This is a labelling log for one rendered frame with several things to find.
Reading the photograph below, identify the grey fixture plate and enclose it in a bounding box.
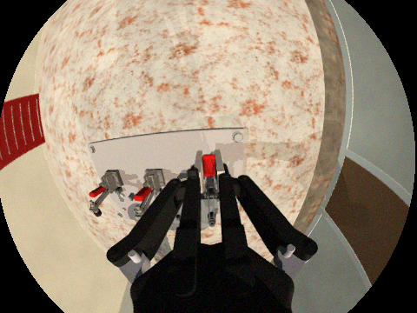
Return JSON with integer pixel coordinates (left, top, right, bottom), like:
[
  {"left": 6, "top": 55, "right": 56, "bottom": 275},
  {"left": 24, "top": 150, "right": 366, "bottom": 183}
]
[{"left": 88, "top": 127, "right": 245, "bottom": 220}]

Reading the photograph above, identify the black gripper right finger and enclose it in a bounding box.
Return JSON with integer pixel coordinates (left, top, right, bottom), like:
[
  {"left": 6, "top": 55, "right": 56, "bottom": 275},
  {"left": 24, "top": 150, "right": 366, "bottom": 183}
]
[{"left": 215, "top": 150, "right": 318, "bottom": 296}]

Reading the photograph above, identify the toggle clamp with red handle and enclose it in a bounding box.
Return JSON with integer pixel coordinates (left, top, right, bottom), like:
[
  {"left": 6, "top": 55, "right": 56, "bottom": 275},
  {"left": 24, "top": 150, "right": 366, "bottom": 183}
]
[{"left": 134, "top": 169, "right": 166, "bottom": 220}]

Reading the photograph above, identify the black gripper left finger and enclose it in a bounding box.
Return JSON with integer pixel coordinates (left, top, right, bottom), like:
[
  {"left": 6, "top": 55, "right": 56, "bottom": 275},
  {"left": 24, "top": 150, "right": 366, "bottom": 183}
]
[{"left": 106, "top": 150, "right": 203, "bottom": 297}]

